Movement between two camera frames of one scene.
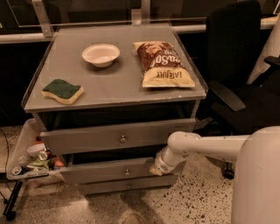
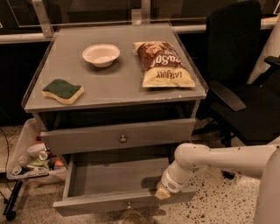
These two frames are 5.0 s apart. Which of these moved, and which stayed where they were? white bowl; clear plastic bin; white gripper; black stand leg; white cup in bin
Moved: white gripper
Stayed: white bowl; white cup in bin; black stand leg; clear plastic bin
